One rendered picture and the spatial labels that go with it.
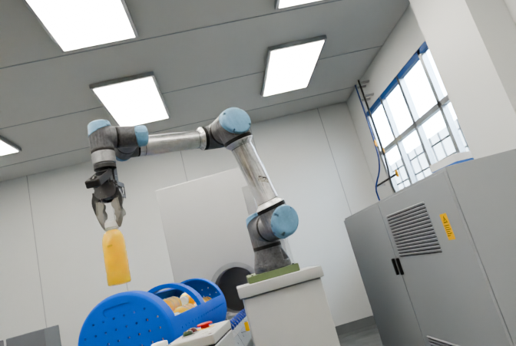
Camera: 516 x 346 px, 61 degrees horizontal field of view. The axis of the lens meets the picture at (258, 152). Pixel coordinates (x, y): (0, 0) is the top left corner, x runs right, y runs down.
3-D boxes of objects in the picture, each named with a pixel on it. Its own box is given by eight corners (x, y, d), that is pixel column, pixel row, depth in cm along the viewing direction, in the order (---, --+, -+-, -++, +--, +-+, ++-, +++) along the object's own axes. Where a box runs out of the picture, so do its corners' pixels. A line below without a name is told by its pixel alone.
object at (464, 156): (450, 173, 272) (445, 161, 274) (475, 162, 249) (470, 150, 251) (433, 177, 268) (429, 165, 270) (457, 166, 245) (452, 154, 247)
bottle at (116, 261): (113, 288, 135) (104, 229, 140) (135, 282, 135) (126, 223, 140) (104, 288, 128) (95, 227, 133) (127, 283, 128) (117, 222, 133)
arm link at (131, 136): (140, 132, 161) (109, 134, 155) (147, 120, 152) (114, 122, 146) (143, 152, 159) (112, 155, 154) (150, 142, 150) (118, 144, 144)
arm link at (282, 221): (287, 234, 175) (229, 115, 181) (307, 228, 163) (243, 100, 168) (264, 247, 169) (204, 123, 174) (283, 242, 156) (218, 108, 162)
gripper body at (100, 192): (127, 199, 145) (121, 166, 148) (117, 196, 137) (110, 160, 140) (105, 205, 146) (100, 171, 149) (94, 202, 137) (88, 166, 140)
